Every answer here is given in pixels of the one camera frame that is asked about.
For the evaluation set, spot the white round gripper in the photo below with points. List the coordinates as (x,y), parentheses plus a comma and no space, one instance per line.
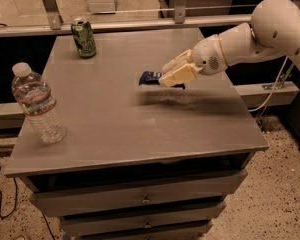
(208,56)

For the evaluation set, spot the blue rxbar blueberry wrapper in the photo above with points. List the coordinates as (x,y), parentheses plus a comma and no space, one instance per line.
(151,78)

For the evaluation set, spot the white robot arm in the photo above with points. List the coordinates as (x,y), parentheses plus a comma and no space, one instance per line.
(274,31)

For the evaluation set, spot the clear plastic water bottle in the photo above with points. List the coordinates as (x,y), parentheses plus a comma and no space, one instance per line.
(34,96)

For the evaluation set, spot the grey drawer cabinet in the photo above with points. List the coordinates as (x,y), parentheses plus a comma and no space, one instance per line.
(123,133)

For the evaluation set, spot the green soda can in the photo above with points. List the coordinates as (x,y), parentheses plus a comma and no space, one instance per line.
(83,37)

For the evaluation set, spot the middle grey drawer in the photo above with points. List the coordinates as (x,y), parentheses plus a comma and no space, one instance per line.
(143,220)

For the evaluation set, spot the grey drawer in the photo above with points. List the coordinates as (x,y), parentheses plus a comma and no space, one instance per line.
(97,199)
(189,229)
(143,220)

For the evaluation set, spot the top grey drawer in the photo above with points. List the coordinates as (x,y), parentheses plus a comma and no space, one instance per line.
(97,199)

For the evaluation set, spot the bottom grey drawer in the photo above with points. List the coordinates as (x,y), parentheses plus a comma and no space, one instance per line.
(189,229)

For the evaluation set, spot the metal frame rail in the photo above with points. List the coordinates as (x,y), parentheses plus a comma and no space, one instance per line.
(124,26)

